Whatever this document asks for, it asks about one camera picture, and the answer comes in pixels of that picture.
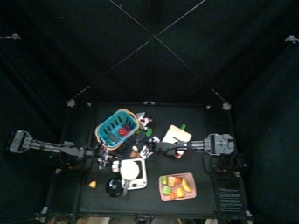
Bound silver toy pot with handle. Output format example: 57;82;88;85
118;160;141;196

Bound white toy stove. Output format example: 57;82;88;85
118;157;148;191

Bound pink food tray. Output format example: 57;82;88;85
157;171;198;202

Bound teal basket with orange rim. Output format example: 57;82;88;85
94;108;140;151

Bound white striped toy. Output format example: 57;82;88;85
137;145;152;160

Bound wooden cutting board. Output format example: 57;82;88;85
161;124;192;144

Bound dark grey toy block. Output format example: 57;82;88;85
106;133;121;144

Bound black round toy pan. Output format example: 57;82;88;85
105;178;125;198

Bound yellow toy banana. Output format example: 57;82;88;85
181;177;193;193

